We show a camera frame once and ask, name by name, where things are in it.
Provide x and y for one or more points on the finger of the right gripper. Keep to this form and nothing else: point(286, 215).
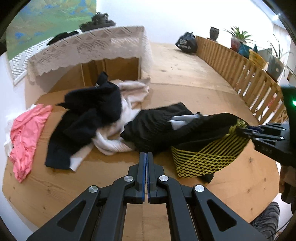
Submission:
point(247, 133)
point(268, 127)

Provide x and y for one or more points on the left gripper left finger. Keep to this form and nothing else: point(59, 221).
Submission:
point(98, 213)

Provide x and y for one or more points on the black plastic bag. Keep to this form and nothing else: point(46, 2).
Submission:
point(187, 43)

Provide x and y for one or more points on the black yellow-striped shorts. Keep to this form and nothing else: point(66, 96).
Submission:
point(200, 144)

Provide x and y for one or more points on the grey shoe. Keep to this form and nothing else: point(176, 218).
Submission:
point(267, 221)

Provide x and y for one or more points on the pink garment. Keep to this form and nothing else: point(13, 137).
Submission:
point(25, 132)

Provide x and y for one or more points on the white knit sweater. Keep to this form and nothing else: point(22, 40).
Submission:
point(133, 92)

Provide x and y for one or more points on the landscape painting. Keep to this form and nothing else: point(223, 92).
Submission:
point(40, 20)

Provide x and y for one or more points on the black teapot tray set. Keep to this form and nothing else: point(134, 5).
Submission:
point(97, 21)

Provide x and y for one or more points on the wooden slat fence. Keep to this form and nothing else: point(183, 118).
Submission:
point(257, 89)

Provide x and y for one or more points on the potted green plant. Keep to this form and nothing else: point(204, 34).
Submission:
point(238, 37)

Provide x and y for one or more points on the dark ceramic vase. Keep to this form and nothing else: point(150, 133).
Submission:
point(214, 33)

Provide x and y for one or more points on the black cloth on table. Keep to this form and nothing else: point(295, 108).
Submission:
point(61, 36)

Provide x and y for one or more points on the navy dark garment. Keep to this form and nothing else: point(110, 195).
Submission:
point(87, 110)

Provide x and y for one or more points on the white lattice panel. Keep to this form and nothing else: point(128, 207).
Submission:
point(19, 63)

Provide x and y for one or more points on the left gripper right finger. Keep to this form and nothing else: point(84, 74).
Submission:
point(195, 213)

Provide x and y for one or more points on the wooden low table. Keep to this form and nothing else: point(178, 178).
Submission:
point(86, 75)

